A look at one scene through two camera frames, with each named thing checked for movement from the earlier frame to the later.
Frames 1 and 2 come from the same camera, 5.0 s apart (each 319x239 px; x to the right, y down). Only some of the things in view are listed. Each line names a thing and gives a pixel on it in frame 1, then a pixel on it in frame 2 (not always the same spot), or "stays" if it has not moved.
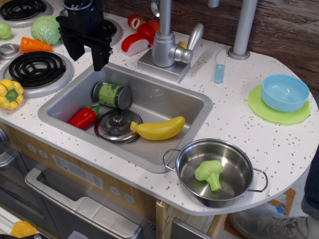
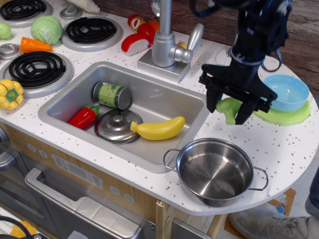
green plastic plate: x=255 y=102 stays
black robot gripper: x=84 y=22 to x=240 y=81
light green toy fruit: x=5 y=31 stays
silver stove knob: x=8 y=51 stays
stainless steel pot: x=237 y=177 stays
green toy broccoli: x=210 y=171 to x=230 y=107
